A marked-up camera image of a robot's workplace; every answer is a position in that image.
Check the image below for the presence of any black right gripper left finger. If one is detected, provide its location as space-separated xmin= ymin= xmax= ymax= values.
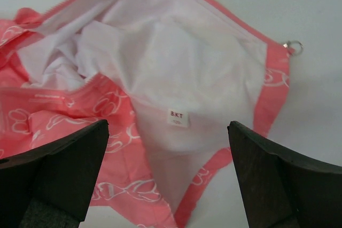
xmin=1 ymin=120 xmax=109 ymax=227

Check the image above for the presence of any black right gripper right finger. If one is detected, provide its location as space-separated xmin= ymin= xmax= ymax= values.
xmin=228 ymin=121 xmax=341 ymax=227

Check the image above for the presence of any pink hooded jacket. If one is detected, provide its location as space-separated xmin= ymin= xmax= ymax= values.
xmin=1 ymin=0 xmax=290 ymax=227

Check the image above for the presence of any metal zipper pull ring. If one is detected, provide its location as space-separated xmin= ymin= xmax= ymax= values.
xmin=279 ymin=40 xmax=304 ymax=59

